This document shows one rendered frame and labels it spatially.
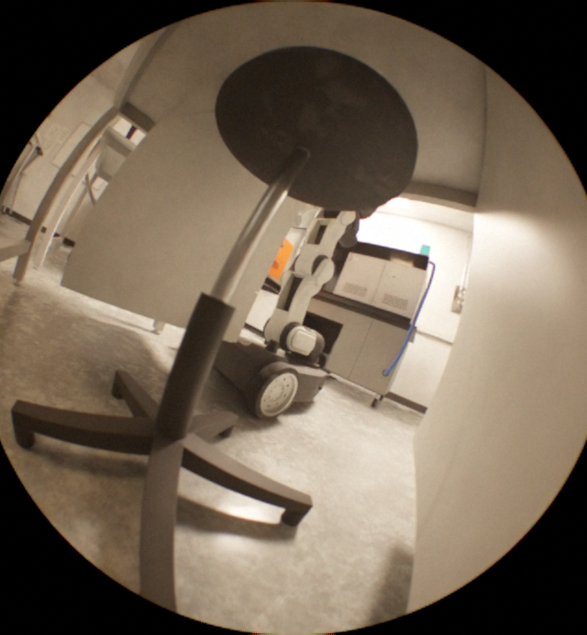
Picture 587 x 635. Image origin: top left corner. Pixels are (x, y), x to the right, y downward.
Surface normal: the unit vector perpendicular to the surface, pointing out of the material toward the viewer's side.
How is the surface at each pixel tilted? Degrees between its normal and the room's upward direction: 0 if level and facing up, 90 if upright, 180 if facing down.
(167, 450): 10
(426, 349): 90
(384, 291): 90
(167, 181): 90
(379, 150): 180
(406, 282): 90
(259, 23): 180
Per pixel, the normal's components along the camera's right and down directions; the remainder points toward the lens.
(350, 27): -0.40, 0.91
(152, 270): 0.78, 0.31
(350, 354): -0.47, -0.27
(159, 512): 0.47, -0.88
